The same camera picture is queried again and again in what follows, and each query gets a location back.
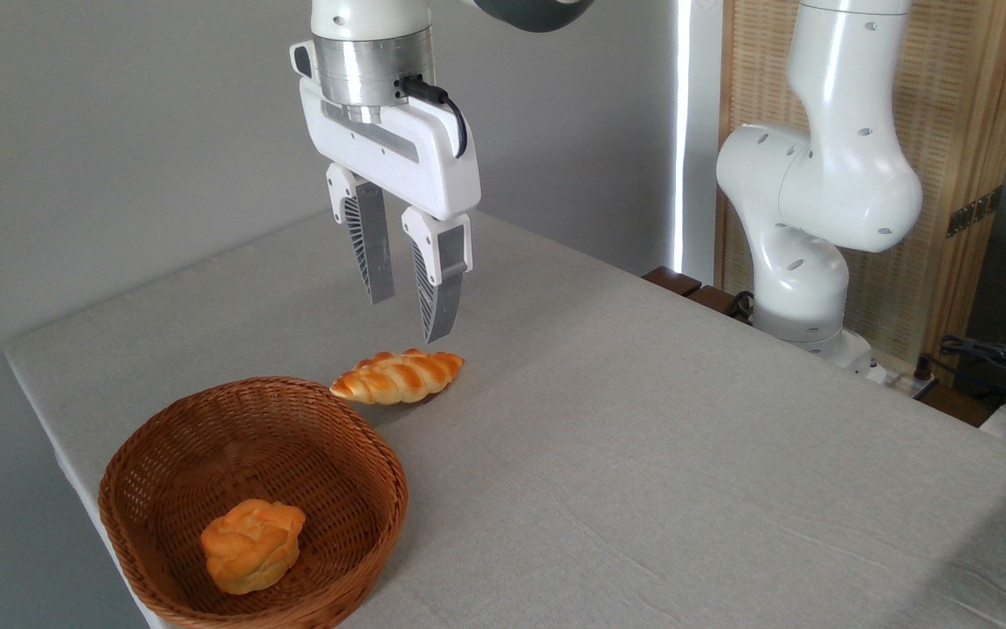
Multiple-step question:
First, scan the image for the grey tablecloth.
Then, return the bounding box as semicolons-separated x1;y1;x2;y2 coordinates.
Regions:
3;210;1006;629

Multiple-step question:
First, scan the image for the black screen hinge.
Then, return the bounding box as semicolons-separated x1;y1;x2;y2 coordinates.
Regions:
947;185;1003;238

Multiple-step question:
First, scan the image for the dark wooden block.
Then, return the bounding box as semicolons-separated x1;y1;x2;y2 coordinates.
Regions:
686;284;753;324
643;266;703;298

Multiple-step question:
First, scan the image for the black cable bundle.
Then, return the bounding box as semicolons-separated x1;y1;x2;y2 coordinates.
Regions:
938;335;1006;411

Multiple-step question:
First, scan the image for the long braided bread loaf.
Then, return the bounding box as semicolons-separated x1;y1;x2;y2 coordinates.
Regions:
329;349;465;405

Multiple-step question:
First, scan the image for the white power strip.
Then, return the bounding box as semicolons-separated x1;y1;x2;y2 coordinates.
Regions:
870;363;941;399

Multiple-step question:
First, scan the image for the round knotted bread roll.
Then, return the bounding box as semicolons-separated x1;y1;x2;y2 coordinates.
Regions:
200;499;307;596

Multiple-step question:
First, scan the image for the bamboo folding screen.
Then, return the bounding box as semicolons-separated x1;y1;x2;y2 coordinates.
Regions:
717;0;1006;377

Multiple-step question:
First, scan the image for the brown woven wicker basket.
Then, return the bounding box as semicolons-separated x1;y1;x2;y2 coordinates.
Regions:
98;377;410;629

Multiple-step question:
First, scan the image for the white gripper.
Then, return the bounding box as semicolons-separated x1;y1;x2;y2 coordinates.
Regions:
290;41;482;343

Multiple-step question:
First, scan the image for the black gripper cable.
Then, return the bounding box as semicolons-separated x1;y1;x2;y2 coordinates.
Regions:
398;77;469;160

